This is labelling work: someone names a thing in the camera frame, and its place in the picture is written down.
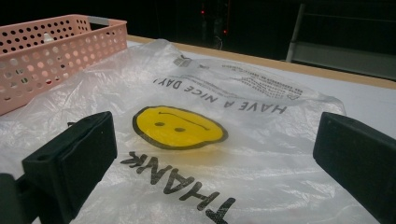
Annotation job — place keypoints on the clear plastic bag smiley print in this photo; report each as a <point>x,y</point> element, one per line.
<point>255,161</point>

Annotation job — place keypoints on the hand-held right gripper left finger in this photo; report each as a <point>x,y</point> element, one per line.
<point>77,161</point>

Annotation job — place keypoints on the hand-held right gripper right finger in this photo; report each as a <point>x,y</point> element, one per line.
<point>358,161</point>

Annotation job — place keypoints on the small white dropper bottle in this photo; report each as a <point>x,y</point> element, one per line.
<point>47,37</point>

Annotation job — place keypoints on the white metal desk frame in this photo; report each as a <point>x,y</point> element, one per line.
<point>342,59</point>

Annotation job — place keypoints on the pink perforated plastic basket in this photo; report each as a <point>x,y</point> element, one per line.
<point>77,62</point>

